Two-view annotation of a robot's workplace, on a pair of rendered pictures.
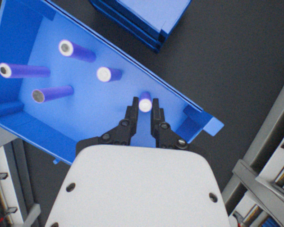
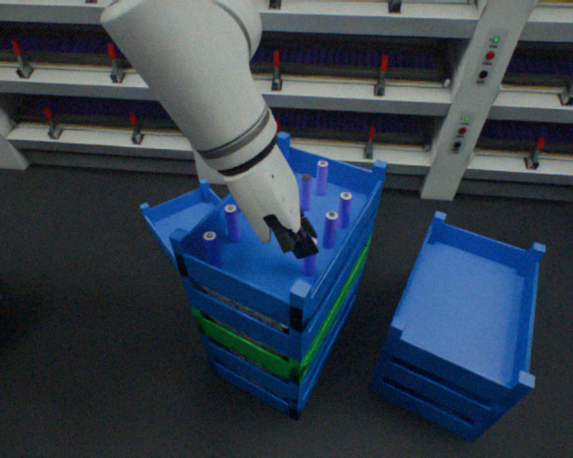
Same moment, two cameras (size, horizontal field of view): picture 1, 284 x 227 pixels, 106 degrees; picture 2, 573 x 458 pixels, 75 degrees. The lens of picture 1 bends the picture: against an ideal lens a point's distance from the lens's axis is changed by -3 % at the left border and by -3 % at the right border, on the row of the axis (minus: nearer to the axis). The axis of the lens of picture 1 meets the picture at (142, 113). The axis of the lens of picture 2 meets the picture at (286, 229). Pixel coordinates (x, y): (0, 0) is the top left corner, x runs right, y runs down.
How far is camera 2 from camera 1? 0.42 m
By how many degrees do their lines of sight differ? 48
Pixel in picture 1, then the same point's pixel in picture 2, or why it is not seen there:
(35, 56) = (333, 187)
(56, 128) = not seen: hidden behind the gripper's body
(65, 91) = (306, 200)
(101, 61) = (339, 233)
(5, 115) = not seen: hidden behind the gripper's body
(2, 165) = (156, 143)
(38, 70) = (322, 185)
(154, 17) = (414, 332)
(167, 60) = (362, 414)
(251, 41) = not seen: outside the picture
